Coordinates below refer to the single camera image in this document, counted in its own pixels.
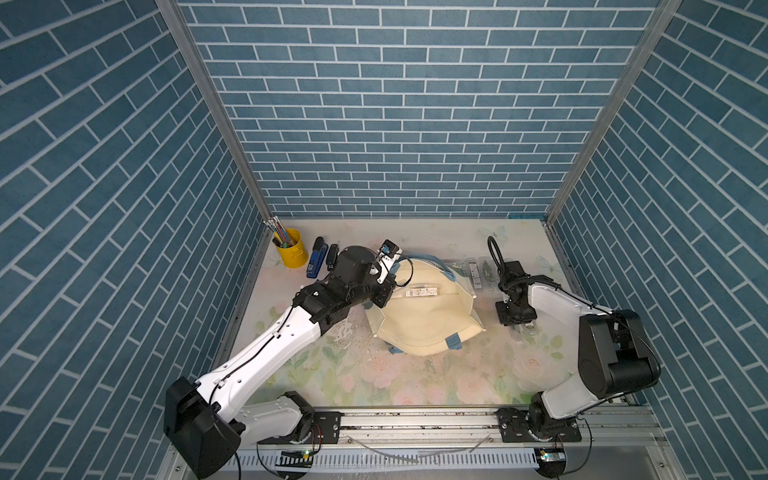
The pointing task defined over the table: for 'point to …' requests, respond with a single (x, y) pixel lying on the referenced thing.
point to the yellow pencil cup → (294, 257)
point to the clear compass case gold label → (474, 273)
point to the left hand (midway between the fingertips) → (402, 278)
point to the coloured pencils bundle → (281, 237)
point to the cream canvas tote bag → (430, 311)
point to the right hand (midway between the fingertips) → (513, 319)
